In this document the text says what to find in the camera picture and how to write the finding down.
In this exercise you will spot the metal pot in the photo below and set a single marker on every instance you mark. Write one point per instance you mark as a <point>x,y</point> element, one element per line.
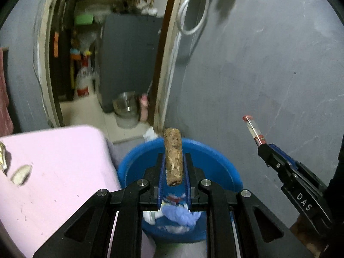
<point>125,104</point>

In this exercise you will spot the green plastic box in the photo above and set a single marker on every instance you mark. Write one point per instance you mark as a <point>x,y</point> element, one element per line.
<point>83,18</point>

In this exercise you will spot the grey cabinet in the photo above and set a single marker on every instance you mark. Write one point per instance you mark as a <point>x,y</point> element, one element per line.
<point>129,59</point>

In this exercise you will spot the pink floral covered table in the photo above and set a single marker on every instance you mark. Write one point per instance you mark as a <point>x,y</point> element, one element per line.
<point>59,166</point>

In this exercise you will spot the clear tube red caps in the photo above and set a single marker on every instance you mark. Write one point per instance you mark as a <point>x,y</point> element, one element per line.
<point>254,130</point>

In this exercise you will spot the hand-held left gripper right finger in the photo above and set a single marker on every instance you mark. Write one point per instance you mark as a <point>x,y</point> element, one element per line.
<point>188,185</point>

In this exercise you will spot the light blue cloth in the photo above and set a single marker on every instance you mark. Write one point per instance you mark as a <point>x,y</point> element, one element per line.
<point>180,215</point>

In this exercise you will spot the worn door frame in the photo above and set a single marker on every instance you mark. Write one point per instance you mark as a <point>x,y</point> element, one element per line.
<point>164,72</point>

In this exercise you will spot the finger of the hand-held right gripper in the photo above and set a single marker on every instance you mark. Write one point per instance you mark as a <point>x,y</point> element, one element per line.
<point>268,157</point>
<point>289,161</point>

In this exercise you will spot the blue plastic basin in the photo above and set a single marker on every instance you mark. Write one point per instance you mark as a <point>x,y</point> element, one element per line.
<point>212,164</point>

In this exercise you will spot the pink checked cloth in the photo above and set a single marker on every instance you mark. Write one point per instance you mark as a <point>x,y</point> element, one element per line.
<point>4,94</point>

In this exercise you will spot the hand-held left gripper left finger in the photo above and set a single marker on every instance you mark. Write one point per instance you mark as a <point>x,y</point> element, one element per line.
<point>161,182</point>

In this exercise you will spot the crumpled silver wrapper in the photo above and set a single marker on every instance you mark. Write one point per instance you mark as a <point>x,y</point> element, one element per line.
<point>3,157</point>

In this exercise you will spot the pink plastic object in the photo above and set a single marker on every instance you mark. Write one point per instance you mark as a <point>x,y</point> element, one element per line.
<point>144,107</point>

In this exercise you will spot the brown cylindrical cob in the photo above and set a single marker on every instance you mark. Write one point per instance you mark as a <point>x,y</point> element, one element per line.
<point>173,156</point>

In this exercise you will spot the white bottle red label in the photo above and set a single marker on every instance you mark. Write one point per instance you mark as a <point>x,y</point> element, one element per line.
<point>83,83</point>

